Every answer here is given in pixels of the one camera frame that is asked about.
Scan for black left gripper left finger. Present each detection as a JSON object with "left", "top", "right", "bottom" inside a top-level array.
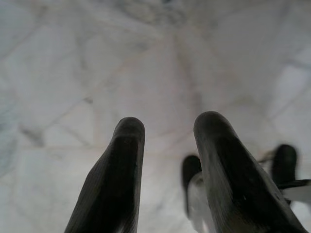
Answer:
[{"left": 63, "top": 116, "right": 145, "bottom": 233}]

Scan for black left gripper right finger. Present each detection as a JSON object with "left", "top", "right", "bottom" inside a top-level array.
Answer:
[{"left": 193, "top": 111, "right": 310, "bottom": 233}]

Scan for robot left leg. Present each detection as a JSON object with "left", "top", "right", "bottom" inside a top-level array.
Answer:
[{"left": 182, "top": 155, "right": 212, "bottom": 233}]

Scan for robot leg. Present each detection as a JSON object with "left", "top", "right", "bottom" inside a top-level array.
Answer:
[
  {"left": 182, "top": 155, "right": 212, "bottom": 233},
  {"left": 271, "top": 144, "right": 311, "bottom": 205}
]

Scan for robot right leg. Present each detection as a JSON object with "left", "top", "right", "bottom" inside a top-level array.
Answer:
[{"left": 271, "top": 144, "right": 311, "bottom": 205}]

